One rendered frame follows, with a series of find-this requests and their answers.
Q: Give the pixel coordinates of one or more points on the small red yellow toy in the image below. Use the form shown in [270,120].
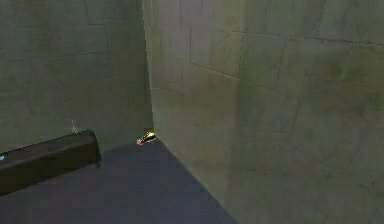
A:
[146,138]

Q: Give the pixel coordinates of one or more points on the small clear glass object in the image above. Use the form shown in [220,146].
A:
[74,127]

